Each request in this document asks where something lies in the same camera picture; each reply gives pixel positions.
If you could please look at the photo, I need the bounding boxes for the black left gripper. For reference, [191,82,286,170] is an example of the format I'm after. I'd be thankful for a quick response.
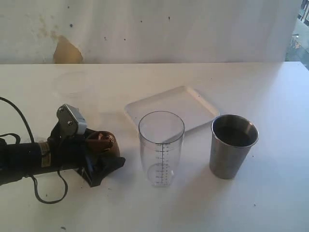
[48,124,126,187]

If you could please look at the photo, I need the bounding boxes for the brown wooden cup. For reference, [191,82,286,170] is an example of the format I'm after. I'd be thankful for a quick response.
[87,130,120,157]

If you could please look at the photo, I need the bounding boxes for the brown contents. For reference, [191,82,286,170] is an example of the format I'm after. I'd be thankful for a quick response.
[86,132,113,153]

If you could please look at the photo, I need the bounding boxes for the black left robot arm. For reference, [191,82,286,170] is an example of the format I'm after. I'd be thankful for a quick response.
[0,125,126,187]

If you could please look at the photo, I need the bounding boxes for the clear plastic shaker cup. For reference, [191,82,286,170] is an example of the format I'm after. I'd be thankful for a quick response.
[138,111,185,187]

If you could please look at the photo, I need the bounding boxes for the translucent white plastic cup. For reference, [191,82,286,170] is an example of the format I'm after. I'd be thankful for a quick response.
[52,71,93,108]

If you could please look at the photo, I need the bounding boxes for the white rectangular tray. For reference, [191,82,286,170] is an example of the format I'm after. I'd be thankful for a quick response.
[124,86,220,131]

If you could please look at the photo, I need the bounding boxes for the stainless steel cup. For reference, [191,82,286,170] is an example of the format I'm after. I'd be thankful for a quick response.
[209,114,259,179]

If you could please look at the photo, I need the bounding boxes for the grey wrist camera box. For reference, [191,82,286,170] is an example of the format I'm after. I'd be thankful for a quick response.
[56,104,87,136]

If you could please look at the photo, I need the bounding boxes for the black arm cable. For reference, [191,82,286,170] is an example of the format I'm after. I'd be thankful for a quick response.
[0,96,69,203]

